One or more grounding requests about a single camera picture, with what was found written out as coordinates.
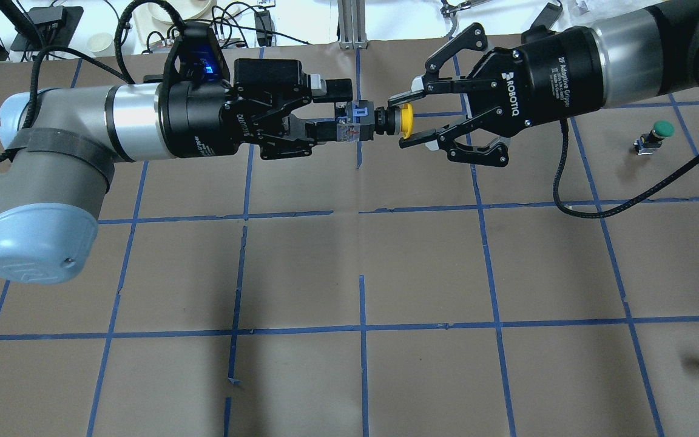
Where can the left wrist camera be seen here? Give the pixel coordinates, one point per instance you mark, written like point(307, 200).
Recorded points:
point(195, 57)

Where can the beige plate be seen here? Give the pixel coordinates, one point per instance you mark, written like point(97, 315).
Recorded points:
point(186, 9)

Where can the black power adapter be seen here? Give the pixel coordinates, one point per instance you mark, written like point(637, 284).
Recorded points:
point(264, 27)

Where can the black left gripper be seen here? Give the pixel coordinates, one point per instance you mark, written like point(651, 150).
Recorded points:
point(195, 124)

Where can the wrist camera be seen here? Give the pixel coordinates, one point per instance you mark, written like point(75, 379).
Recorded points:
point(536, 33)
point(195, 57)

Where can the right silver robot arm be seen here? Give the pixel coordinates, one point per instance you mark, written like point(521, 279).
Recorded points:
point(646, 53)

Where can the green push button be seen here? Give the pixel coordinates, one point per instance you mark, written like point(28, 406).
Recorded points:
point(650, 143)

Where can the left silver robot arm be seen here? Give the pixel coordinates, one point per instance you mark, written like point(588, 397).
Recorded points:
point(63, 145)

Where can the white paper cup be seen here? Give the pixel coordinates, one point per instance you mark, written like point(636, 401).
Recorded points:
point(101, 44)

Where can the yellow push button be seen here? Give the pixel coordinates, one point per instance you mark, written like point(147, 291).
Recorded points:
point(361, 121)

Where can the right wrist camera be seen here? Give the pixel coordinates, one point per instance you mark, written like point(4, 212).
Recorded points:
point(536, 33)

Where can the aluminium frame post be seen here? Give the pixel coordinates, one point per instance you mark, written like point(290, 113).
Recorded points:
point(352, 24)

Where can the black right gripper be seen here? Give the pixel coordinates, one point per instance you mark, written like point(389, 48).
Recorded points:
point(553, 76)

